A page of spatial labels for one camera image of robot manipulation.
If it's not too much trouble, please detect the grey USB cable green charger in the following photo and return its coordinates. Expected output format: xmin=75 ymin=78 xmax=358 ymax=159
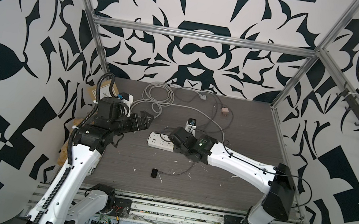
xmin=173 ymin=88 xmax=234 ymax=135

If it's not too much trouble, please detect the grey USB cable yellow charger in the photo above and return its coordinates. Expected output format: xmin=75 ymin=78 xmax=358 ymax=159
xmin=151 ymin=126 xmax=205 ymax=181

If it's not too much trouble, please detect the white power strip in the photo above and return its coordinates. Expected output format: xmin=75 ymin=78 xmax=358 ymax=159
xmin=147 ymin=132 xmax=174 ymax=152

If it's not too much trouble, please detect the black mp3 player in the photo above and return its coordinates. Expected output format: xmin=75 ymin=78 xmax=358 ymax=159
xmin=151 ymin=168 xmax=158 ymax=179

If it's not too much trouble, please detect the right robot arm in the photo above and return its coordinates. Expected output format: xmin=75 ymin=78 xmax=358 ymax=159
xmin=168 ymin=127 xmax=296 ymax=224

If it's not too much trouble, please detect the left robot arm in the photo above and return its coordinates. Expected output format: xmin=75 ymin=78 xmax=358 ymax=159
xmin=5 ymin=73 xmax=154 ymax=224

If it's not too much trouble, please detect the grey power plug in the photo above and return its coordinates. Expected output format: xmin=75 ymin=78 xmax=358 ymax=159
xmin=198 ymin=94 xmax=207 ymax=101

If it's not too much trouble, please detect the brown teddy bear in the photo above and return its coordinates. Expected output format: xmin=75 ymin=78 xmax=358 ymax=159
xmin=55 ymin=114 xmax=88 ymax=171

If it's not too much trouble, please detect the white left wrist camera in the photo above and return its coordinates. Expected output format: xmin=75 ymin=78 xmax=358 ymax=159
xmin=118 ymin=92 xmax=134 ymax=107

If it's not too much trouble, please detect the white power strip cord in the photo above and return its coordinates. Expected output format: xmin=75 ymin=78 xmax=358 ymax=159
xmin=126 ymin=77 xmax=233 ymax=145

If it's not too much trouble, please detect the wooden picture frame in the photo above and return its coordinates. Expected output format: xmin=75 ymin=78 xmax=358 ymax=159
xmin=88 ymin=80 xmax=119 ymax=101

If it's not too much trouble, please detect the pink USB wall charger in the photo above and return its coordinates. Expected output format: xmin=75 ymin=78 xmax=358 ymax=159
xmin=221 ymin=107 xmax=230 ymax=117

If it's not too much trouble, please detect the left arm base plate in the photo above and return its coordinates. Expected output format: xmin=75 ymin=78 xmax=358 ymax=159
xmin=97 ymin=196 xmax=132 ymax=217

